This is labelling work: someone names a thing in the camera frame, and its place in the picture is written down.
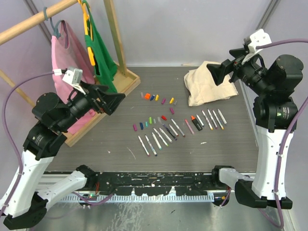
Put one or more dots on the orange highlighter cap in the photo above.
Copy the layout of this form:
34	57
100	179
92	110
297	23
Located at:
147	96

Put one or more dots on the beige cloth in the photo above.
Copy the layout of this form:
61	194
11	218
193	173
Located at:
202	88

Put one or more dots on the pink pen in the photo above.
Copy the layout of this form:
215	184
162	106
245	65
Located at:
189	126

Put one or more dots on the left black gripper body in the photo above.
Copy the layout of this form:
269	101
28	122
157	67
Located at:
80	104

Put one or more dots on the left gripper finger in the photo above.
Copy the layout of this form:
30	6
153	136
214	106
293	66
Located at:
111	101
94	89

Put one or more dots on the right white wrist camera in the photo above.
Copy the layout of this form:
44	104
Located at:
258	38

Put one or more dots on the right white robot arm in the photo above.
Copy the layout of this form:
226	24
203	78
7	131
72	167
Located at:
276	115

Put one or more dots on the dark purple marker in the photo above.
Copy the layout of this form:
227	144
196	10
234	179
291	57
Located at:
168	130

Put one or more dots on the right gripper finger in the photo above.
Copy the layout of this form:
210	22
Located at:
219	71
239	53

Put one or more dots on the white grey marker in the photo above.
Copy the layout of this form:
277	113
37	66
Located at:
167	137

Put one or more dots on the orange black highlighter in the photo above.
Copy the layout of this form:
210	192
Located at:
196	123

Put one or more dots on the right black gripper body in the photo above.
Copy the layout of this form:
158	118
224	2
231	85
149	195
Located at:
250	72

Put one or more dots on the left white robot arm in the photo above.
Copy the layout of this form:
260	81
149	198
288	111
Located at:
28	206

